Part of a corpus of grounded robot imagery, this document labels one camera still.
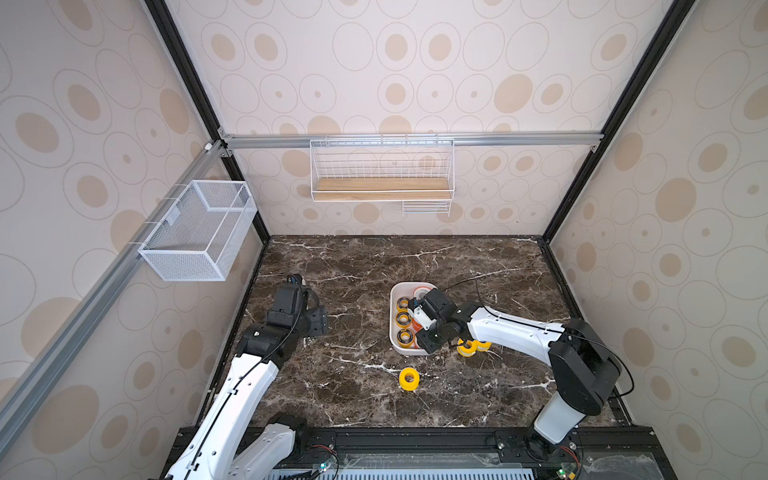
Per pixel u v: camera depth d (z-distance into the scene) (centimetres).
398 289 98
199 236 107
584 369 45
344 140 158
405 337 92
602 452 73
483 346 90
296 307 56
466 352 89
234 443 42
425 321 78
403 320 96
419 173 100
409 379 84
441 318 68
